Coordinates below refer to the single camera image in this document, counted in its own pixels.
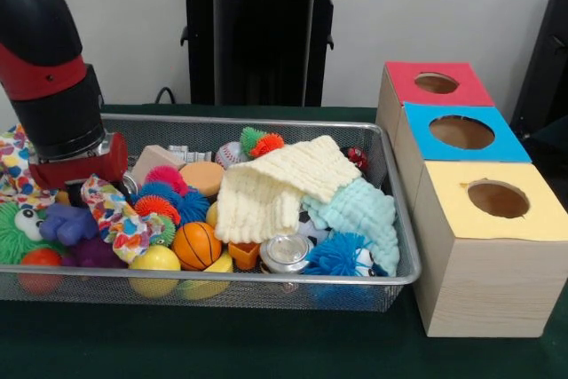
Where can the blue fuzzy toy with eyes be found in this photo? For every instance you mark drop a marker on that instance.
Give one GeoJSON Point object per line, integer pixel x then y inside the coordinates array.
{"type": "Point", "coordinates": [337, 255]}

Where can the black upright panel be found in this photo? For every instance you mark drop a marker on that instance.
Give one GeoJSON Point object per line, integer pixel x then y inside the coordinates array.
{"type": "Point", "coordinates": [546, 64]}

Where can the silver drink can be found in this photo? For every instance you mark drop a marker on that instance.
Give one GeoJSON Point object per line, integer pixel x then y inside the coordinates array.
{"type": "Point", "coordinates": [286, 255]}

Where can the mint waffle cloth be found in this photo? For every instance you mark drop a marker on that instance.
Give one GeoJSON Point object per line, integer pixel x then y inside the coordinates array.
{"type": "Point", "coordinates": [368, 219]}

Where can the lilac rubber toy figure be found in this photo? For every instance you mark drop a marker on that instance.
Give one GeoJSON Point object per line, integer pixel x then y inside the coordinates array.
{"type": "Point", "coordinates": [66, 223]}

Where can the orange round sponge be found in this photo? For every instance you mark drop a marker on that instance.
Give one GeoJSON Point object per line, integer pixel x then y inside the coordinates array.
{"type": "Point", "coordinates": [202, 173]}

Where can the wooden box with three holes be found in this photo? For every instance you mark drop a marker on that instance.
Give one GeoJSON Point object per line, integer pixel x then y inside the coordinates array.
{"type": "Point", "coordinates": [488, 290]}

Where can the blue orange spiky ball toy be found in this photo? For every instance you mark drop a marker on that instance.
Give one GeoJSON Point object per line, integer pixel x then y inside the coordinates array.
{"type": "Point", "coordinates": [191, 203]}

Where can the cream waffle cloth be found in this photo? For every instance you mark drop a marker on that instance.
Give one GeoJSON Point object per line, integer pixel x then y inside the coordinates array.
{"type": "Point", "coordinates": [257, 201]}

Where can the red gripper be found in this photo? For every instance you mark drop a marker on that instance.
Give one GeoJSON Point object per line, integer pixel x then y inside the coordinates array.
{"type": "Point", "coordinates": [89, 166]}

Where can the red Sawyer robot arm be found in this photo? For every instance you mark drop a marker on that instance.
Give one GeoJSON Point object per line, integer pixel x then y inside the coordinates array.
{"type": "Point", "coordinates": [44, 86]}

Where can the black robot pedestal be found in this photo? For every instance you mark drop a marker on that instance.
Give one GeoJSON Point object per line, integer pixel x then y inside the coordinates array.
{"type": "Point", "coordinates": [266, 50]}

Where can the green fuzzy toy with eyes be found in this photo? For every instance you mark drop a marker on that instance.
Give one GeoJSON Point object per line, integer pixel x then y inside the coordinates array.
{"type": "Point", "coordinates": [11, 237]}

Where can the dark green table cloth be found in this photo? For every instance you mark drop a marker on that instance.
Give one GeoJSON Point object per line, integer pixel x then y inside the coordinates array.
{"type": "Point", "coordinates": [554, 130]}
{"type": "Point", "coordinates": [222, 343]}

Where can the orange toy basketball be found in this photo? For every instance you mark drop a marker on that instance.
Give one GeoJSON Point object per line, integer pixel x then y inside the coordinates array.
{"type": "Point", "coordinates": [195, 246]}

